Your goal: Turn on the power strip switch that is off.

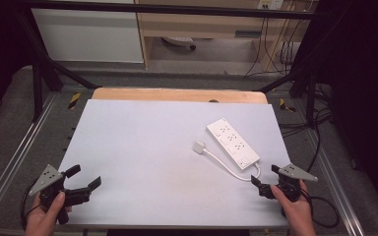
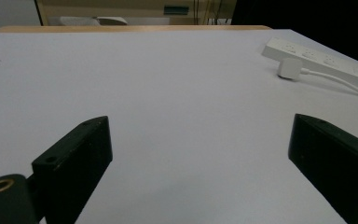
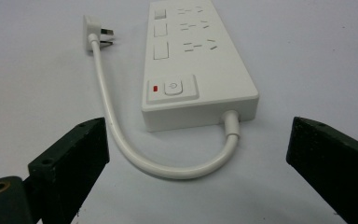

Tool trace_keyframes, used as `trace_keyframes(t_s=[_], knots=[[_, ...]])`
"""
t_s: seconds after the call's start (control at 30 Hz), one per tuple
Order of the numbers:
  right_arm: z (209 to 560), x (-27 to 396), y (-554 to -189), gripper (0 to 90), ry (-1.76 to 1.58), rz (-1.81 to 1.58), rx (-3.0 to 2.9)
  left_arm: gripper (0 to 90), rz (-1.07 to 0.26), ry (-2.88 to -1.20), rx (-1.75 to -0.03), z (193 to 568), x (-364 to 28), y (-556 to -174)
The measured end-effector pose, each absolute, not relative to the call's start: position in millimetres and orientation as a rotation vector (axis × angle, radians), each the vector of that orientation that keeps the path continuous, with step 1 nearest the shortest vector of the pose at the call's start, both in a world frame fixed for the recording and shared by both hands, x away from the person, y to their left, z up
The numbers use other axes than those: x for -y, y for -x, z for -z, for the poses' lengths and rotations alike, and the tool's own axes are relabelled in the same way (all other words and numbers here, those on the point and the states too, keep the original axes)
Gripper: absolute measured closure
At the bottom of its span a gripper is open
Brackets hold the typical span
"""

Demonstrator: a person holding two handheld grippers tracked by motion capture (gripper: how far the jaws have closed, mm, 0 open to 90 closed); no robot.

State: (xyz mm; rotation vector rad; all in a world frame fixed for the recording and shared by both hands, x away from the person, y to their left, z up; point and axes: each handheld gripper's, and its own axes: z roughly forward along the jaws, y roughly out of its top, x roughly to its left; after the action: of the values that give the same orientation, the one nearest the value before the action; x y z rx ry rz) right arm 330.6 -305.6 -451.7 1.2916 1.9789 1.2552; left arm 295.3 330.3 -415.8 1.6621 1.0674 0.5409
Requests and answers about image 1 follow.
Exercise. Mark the yellow black floor tape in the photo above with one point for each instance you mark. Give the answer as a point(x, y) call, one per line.
point(74, 100)
point(286, 105)

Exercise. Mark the aluminium rail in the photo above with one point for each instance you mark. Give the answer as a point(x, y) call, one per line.
point(16, 154)
point(336, 183)

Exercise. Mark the grey chair base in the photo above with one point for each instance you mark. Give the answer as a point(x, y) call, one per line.
point(178, 40)

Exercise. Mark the light wooden desk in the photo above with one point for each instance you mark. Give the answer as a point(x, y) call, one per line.
point(193, 24)

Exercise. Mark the white plug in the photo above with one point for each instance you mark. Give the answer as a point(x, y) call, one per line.
point(199, 147)

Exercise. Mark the black metal frame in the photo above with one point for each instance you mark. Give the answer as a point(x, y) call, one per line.
point(164, 9)

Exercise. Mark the person's left hand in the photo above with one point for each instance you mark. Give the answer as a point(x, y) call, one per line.
point(41, 219)

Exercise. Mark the person's right hand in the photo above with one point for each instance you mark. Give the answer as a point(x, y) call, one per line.
point(297, 216)

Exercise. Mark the white power strip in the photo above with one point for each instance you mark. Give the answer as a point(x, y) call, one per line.
point(231, 142)

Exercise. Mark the black curtain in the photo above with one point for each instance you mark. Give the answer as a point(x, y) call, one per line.
point(0, 49)
point(364, 91)

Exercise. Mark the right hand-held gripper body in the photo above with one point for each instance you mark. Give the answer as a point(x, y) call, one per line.
point(297, 173)

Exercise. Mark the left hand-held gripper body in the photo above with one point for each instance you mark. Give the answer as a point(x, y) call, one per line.
point(47, 177)

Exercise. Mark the white cabinet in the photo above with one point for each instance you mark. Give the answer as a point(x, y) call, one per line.
point(88, 36)

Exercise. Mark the white wall socket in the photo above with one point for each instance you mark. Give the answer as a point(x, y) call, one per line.
point(270, 4)

